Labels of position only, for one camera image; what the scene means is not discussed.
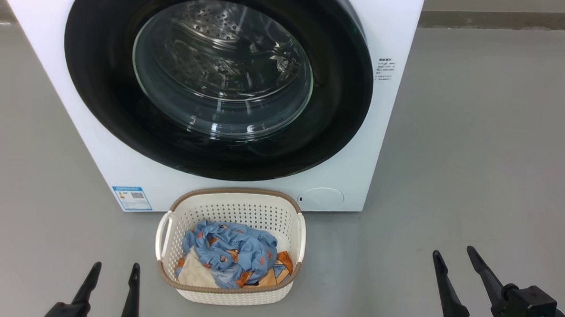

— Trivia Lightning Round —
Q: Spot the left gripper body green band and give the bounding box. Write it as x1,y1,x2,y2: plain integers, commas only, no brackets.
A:
42,301,91,317

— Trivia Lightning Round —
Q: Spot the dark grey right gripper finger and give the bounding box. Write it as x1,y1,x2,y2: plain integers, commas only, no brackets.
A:
430,250,473,317
464,246,509,317

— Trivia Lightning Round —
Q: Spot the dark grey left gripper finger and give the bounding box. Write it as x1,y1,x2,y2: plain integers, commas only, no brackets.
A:
71,260,102,307
116,262,141,317

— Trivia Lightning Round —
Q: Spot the blue cartoon print garment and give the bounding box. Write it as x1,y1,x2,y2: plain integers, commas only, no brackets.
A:
174,219,280,291

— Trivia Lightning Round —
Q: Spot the black round glass washer door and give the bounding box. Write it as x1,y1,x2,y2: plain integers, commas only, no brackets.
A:
58,0,378,187

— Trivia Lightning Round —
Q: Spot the cream perforated laundry basket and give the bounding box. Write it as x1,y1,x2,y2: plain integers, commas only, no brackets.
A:
153,185,308,309

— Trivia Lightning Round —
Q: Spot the white front-load washing machine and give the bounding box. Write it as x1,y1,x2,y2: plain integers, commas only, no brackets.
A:
0,0,427,225

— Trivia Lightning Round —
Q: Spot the blue energy label sticker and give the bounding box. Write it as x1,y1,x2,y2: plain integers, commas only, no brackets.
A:
111,185,153,213

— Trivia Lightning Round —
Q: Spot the round white filter cover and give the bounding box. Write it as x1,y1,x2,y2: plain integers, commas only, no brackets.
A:
298,187,345,212

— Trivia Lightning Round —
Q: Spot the small printed text sticker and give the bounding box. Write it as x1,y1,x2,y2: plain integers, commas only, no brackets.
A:
375,58,396,82

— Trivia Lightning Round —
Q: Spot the perforated steel washer drum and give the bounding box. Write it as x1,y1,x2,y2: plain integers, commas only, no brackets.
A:
161,0,313,108

